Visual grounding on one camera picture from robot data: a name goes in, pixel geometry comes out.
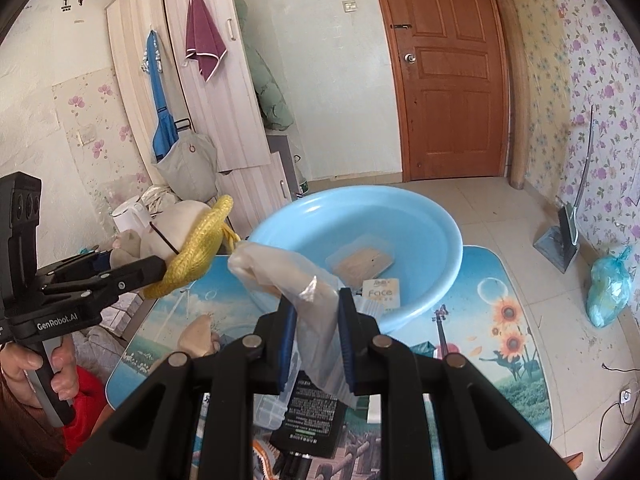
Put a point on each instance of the pale green coat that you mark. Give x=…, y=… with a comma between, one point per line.
x=265, y=90

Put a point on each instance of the small grey cabinet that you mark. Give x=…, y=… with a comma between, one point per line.
x=280, y=155

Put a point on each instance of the grey fabric bag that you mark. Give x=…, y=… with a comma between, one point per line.
x=190, y=170

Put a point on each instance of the white electric kettle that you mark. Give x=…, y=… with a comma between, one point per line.
x=127, y=215

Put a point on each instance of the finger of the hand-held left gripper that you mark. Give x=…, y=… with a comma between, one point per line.
x=75, y=265
x=130, y=275

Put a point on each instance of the light blue plastic basin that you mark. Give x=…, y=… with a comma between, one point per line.
x=415, y=240

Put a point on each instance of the person's red clothing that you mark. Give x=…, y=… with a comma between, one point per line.
x=87, y=410

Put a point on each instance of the brown wooden door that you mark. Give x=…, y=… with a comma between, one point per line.
x=450, y=110

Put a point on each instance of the white wooden massager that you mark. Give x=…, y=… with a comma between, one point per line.
x=165, y=220

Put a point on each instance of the black bottle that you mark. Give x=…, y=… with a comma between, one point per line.
x=312, y=410

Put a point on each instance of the blue apron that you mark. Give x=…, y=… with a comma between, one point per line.
x=160, y=105

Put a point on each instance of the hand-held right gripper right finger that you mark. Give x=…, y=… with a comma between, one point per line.
x=347, y=342

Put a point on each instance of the blue plastic bag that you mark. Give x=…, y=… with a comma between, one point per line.
x=607, y=290

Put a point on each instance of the clear plastic bag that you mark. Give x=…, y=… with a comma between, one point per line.
x=280, y=270

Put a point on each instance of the silver door knob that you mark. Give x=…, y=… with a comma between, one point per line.
x=410, y=58

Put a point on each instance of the person's left forearm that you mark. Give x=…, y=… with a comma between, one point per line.
x=25, y=430

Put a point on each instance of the clear cotton swab box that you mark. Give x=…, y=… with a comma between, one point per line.
x=365, y=260

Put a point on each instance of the white packet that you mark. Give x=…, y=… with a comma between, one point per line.
x=380, y=292

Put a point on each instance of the maroon towel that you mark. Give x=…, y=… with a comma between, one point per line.
x=202, y=40

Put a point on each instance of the white light switch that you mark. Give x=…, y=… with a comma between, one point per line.
x=349, y=5

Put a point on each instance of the rolled floral mat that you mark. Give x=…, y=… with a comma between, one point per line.
x=540, y=85

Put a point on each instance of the person's left hand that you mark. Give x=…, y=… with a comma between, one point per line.
x=65, y=375

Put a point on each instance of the thin black stick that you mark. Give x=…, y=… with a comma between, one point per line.
x=165, y=239

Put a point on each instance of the light wood wardrobe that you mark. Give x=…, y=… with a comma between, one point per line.
x=220, y=110

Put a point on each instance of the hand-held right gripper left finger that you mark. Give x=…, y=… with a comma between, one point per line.
x=287, y=347

